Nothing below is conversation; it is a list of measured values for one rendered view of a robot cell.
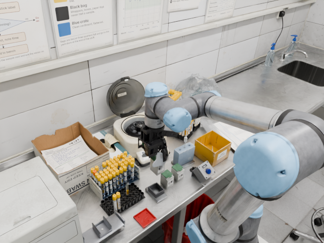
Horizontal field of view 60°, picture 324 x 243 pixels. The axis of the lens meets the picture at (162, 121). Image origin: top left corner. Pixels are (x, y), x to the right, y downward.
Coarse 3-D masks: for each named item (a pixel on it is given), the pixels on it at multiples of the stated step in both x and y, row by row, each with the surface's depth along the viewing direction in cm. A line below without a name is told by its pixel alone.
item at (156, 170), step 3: (150, 159) 113; (150, 162) 114; (150, 165) 115; (150, 168) 116; (153, 168) 114; (156, 168) 112; (159, 168) 112; (162, 168) 114; (153, 171) 115; (156, 171) 113; (159, 171) 113; (162, 171) 115; (156, 174) 114; (159, 174) 114
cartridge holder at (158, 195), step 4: (152, 184) 127; (156, 184) 125; (148, 188) 123; (152, 188) 125; (156, 188) 125; (160, 188) 124; (148, 192) 124; (152, 192) 121; (156, 192) 123; (160, 192) 121; (152, 196) 122; (156, 196) 120; (160, 196) 122; (164, 196) 122; (156, 200) 120; (160, 200) 120
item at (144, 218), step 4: (140, 212) 115; (144, 212) 116; (148, 212) 116; (136, 216) 114; (140, 216) 114; (144, 216) 114; (148, 216) 114; (152, 216) 114; (136, 220) 112; (140, 220) 113; (144, 220) 113; (148, 220) 113; (152, 220) 112; (140, 224) 111; (144, 224) 111; (148, 224) 111
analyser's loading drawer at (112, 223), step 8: (104, 216) 105; (112, 216) 109; (120, 216) 107; (96, 224) 105; (104, 224) 106; (112, 224) 106; (120, 224) 107; (88, 232) 103; (96, 232) 102; (104, 232) 103; (112, 232) 104; (88, 240) 101; (96, 240) 101
